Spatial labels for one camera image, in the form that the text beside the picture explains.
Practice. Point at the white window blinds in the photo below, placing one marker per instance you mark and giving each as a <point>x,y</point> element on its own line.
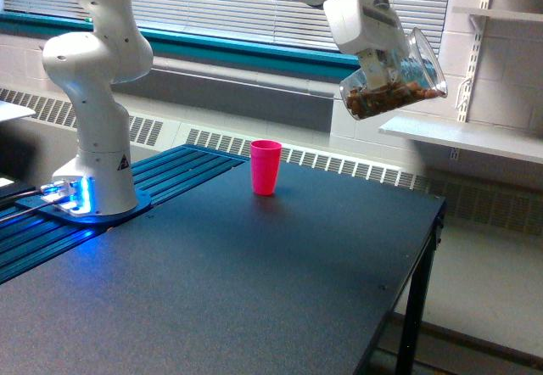
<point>278,22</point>

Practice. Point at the clear plastic cup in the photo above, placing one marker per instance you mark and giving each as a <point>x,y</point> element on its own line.
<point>389,81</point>

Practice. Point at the pink plastic cup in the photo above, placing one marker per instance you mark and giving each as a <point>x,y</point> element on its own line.
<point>265,161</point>

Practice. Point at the white radiator grille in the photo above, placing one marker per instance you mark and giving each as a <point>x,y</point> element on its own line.
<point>480,203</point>

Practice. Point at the white upper wall shelf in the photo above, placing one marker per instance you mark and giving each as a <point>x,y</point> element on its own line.
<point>496,13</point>

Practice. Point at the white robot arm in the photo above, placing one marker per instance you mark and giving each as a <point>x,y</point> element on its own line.
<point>87,64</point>

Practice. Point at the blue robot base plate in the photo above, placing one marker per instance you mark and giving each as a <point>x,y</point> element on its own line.
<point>144,203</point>

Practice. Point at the brown nuts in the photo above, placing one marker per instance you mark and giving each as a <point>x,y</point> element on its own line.
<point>363,103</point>

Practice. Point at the teal window sill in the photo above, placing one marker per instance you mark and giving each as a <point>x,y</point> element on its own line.
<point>260,56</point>

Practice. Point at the white lower wall shelf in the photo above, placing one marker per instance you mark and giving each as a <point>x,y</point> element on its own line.
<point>494,140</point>

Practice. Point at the white board at left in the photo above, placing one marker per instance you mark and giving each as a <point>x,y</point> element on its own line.
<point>9,111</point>

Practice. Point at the white wall shelf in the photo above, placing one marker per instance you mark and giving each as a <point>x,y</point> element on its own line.
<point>496,13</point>
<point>494,140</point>

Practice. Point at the white shelf bracket rail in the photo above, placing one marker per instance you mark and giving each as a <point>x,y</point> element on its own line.
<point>465,89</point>

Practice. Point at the black table leg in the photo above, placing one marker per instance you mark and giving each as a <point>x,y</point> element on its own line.
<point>416,301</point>

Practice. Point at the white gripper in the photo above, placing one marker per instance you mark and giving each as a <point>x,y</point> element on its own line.
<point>360,28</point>

